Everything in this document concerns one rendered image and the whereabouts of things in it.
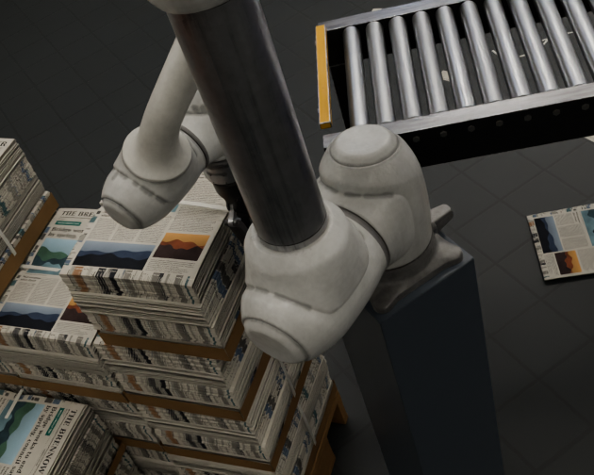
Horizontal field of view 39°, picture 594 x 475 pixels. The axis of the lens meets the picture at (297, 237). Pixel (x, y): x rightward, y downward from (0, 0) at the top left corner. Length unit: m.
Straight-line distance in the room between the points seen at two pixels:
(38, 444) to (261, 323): 0.95
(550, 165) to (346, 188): 1.85
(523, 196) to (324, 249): 1.87
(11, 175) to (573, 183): 1.83
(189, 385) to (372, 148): 0.74
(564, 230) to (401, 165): 1.60
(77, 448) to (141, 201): 0.90
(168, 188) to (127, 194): 0.06
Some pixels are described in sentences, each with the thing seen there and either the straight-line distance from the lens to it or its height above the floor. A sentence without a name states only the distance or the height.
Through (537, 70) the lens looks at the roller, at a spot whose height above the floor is 0.80.
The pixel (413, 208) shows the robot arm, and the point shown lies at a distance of 1.30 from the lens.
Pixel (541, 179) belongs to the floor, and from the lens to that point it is 3.00.
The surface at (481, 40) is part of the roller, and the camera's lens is 2.26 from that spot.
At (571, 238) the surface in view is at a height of 0.01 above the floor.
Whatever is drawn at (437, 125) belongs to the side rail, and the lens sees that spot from 2.01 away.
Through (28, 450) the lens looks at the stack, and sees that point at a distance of 2.02.
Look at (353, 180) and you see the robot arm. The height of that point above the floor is 1.26.
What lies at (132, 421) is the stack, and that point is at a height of 0.50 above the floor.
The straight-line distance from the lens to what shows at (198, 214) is 1.58.
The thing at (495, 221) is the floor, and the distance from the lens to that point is 2.87.
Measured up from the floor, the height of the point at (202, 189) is 1.06.
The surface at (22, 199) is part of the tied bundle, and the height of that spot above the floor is 0.94.
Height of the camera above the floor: 2.09
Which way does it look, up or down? 45 degrees down
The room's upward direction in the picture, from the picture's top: 20 degrees counter-clockwise
